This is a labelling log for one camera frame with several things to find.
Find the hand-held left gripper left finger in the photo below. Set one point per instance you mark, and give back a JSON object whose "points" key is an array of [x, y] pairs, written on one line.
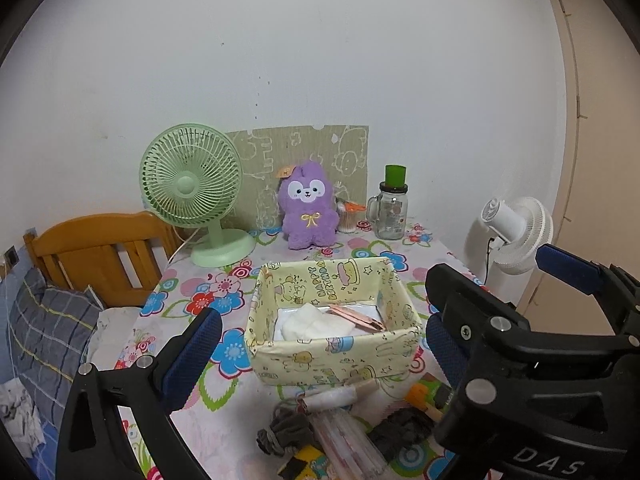
{"points": [[192, 355]]}

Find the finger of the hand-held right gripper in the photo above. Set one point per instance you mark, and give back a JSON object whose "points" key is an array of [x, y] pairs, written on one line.
{"points": [[570, 265], [475, 305]]}

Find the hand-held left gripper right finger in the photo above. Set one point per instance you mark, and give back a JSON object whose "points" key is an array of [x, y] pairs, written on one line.
{"points": [[442, 355]]}

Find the orange and green sponge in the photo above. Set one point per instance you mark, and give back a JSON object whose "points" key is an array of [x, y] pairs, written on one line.
{"points": [[422, 400]]}

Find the black cloth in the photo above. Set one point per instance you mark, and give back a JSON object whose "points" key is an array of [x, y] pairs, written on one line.
{"points": [[400, 432]]}

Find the yellow cartoon print storage box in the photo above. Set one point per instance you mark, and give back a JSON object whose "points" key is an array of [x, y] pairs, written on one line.
{"points": [[325, 360]]}

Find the white and beige bandage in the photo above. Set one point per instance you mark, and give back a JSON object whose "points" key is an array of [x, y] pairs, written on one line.
{"points": [[330, 397]]}

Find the yellow and black sponge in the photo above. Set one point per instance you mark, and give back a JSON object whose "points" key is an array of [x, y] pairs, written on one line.
{"points": [[300, 462]]}

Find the white standing fan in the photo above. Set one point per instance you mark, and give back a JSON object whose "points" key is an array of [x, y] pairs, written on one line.
{"points": [[510, 225]]}

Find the white pillow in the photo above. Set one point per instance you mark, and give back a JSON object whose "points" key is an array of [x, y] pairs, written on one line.
{"points": [[117, 330]]}

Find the pink flat stick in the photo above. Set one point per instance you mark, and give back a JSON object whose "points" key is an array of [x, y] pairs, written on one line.
{"points": [[360, 320]]}

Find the floral tablecloth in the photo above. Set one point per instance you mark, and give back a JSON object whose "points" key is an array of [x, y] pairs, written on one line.
{"points": [[225, 440]]}

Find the beige door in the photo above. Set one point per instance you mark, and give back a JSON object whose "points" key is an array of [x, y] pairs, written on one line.
{"points": [[600, 160]]}

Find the clear packet of pink straws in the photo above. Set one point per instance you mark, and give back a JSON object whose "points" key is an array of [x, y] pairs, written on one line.
{"points": [[345, 445]]}

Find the grey plaid pillow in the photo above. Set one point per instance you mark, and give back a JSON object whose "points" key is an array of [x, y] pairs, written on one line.
{"points": [[50, 330]]}

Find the green cylindrical cap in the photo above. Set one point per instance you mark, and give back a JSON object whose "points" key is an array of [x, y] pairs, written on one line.
{"points": [[395, 175]]}

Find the cotton swab container orange lid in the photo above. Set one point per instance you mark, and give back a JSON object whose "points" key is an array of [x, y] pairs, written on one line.
{"points": [[347, 220]]}

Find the wooden bed headboard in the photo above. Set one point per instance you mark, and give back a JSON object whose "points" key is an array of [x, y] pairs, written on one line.
{"points": [[85, 240]]}

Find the blue bed sheet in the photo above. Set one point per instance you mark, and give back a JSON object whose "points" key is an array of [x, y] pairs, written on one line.
{"points": [[47, 440]]}

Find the green desk fan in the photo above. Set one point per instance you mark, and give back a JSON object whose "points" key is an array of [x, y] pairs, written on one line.
{"points": [[185, 185]]}

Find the purple plush toy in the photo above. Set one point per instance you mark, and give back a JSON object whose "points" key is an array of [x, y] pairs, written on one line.
{"points": [[305, 220]]}

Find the crumpled white printed cloth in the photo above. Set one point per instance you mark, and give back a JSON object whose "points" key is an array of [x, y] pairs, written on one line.
{"points": [[20, 415]]}

